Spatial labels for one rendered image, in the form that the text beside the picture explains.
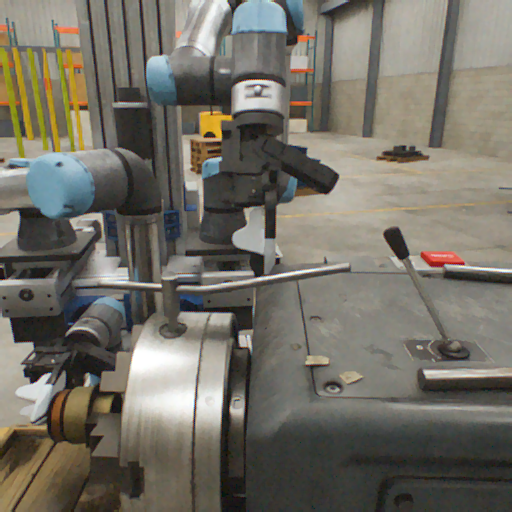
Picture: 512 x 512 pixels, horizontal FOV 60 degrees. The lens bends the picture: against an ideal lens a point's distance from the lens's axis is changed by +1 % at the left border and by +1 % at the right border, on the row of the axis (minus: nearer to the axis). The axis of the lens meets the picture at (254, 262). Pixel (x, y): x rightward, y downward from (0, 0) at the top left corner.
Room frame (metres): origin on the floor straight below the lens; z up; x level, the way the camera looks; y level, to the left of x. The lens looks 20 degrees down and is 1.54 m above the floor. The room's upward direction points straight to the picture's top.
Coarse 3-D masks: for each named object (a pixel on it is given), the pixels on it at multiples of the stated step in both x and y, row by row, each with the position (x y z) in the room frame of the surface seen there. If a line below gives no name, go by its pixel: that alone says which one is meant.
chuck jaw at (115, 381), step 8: (136, 328) 0.64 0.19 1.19; (136, 336) 0.63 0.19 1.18; (120, 352) 0.61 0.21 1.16; (120, 360) 0.60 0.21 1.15; (128, 360) 0.60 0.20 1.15; (120, 368) 0.60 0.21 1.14; (128, 368) 0.60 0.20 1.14; (104, 376) 0.59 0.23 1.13; (112, 376) 0.59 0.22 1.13; (120, 376) 0.59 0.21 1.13; (104, 384) 0.58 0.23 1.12; (112, 384) 0.58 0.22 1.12; (120, 384) 0.58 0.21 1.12; (120, 392) 0.60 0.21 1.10
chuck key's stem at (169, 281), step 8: (168, 272) 0.55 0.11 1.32; (168, 280) 0.53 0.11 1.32; (176, 280) 0.54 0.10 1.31; (168, 288) 0.53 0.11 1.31; (168, 296) 0.54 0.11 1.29; (176, 296) 0.54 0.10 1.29; (168, 304) 0.54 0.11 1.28; (176, 304) 0.54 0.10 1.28; (168, 312) 0.54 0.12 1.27; (176, 312) 0.54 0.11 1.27; (168, 320) 0.55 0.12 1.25; (176, 320) 0.55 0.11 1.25; (168, 328) 0.55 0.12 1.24; (176, 328) 0.55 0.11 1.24
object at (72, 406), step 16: (96, 384) 0.58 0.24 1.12; (64, 400) 0.56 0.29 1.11; (80, 400) 0.55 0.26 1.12; (96, 400) 0.56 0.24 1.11; (112, 400) 0.56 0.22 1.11; (48, 416) 0.54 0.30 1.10; (64, 416) 0.54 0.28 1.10; (80, 416) 0.53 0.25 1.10; (48, 432) 0.53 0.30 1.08; (64, 432) 0.53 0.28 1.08; (80, 432) 0.53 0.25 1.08
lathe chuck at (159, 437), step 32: (160, 320) 0.58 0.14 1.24; (192, 320) 0.58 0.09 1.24; (160, 352) 0.51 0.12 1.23; (192, 352) 0.51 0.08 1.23; (128, 384) 0.47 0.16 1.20; (160, 384) 0.47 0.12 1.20; (192, 384) 0.47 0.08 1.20; (128, 416) 0.44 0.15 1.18; (160, 416) 0.44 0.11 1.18; (192, 416) 0.44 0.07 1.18; (128, 448) 0.42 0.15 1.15; (160, 448) 0.42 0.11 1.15; (192, 448) 0.42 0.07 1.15; (160, 480) 0.41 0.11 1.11; (192, 480) 0.41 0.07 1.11
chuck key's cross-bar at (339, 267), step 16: (288, 272) 0.52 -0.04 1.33; (304, 272) 0.52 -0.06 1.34; (320, 272) 0.51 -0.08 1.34; (336, 272) 0.51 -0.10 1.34; (128, 288) 0.55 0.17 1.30; (144, 288) 0.54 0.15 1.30; (160, 288) 0.54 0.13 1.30; (176, 288) 0.54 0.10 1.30; (192, 288) 0.54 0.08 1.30; (208, 288) 0.53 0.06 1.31; (224, 288) 0.53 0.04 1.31; (240, 288) 0.53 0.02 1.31
